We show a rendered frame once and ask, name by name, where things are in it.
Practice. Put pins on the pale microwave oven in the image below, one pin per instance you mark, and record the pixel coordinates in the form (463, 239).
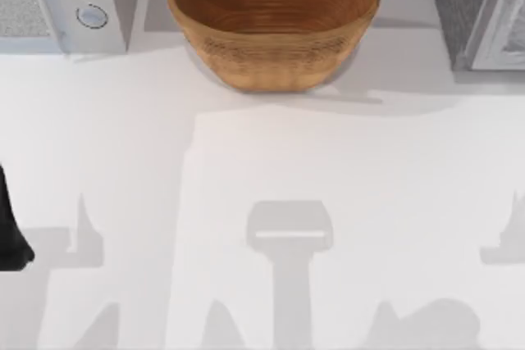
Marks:
(49, 5)

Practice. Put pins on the round microwave knob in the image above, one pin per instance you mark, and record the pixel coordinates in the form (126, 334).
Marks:
(92, 16)

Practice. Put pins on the brown woven basket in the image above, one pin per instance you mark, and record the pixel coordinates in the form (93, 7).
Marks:
(272, 26)

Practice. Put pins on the pale cabinet door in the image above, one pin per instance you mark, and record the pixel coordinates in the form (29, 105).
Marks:
(498, 22)

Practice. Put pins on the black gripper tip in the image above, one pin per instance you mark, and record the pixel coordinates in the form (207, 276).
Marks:
(10, 235)

